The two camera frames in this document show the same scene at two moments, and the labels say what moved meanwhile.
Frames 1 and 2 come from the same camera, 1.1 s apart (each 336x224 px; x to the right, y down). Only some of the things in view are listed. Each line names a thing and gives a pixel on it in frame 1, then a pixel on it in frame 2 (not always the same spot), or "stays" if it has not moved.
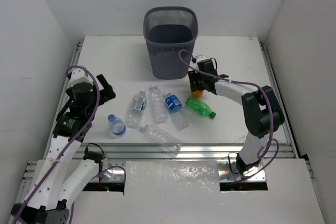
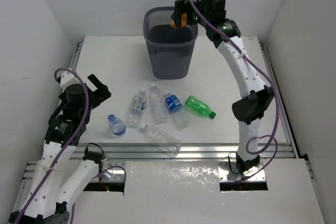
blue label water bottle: x=174 y=105 stays
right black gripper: x=193 y=76 -> x=181 y=6
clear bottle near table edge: x=167 y=142 stays
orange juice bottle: x=198 y=94 -> x=184 y=21
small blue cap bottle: x=118 y=127 stays
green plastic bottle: x=200 y=107 stays
